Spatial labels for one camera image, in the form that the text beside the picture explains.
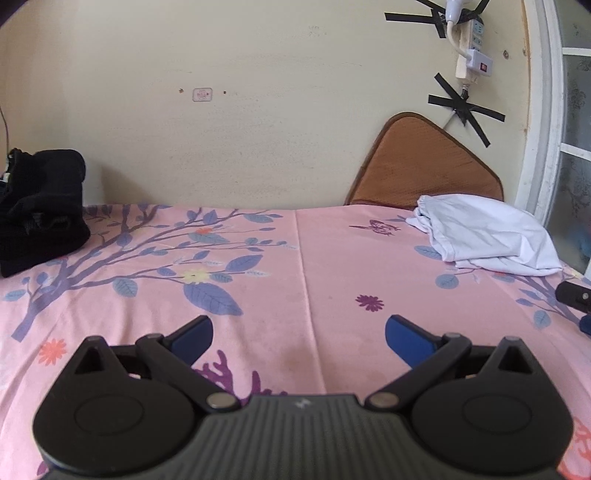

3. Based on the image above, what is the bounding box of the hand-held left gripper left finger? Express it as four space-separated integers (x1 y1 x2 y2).
69 315 242 413

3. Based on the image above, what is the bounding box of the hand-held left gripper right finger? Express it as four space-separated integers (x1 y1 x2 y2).
364 315 536 411

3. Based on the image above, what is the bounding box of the white garment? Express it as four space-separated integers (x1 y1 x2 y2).
406 194 564 278

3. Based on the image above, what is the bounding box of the pile of black folded clothes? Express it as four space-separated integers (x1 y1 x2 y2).
0 148 91 278

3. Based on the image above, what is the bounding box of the pink tree-print bedsheet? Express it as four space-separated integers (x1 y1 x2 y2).
0 203 591 480

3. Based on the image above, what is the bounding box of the brown woven mat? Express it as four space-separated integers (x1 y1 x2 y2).
344 112 505 210

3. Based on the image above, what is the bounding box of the black tape cross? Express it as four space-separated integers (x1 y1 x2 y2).
427 72 507 149
385 0 491 41

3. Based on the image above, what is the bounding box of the white power strip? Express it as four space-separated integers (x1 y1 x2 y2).
443 0 495 89

